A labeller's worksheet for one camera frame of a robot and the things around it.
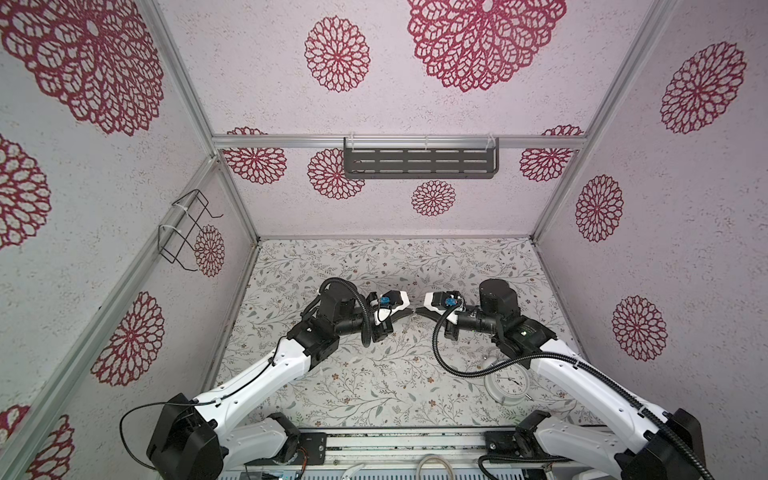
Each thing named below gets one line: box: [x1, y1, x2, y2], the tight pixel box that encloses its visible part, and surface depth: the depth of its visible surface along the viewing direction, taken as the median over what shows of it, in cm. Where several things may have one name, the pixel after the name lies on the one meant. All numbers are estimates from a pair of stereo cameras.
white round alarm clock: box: [482, 355, 530, 406], surface depth 81 cm
